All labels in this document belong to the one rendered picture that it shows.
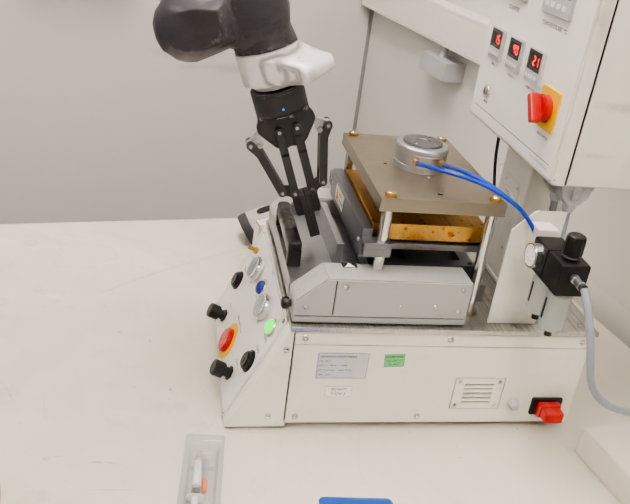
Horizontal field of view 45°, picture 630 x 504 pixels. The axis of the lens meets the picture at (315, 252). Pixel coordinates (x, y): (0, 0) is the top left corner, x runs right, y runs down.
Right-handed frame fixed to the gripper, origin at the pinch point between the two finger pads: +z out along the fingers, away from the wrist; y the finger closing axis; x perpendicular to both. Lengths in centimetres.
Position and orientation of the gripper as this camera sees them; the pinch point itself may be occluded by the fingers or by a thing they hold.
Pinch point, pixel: (308, 212)
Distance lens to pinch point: 115.4
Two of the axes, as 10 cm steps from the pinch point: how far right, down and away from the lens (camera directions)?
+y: -9.6, 2.6, -0.2
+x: 1.4, 4.6, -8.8
